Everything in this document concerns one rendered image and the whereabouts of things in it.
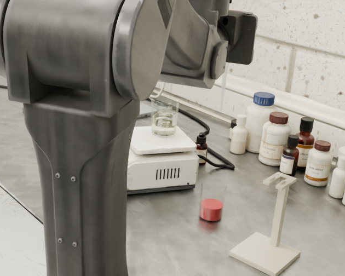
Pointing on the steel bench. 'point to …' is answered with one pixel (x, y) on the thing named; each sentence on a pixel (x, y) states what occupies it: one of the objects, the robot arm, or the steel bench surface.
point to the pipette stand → (253, 256)
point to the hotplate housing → (161, 171)
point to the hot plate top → (145, 137)
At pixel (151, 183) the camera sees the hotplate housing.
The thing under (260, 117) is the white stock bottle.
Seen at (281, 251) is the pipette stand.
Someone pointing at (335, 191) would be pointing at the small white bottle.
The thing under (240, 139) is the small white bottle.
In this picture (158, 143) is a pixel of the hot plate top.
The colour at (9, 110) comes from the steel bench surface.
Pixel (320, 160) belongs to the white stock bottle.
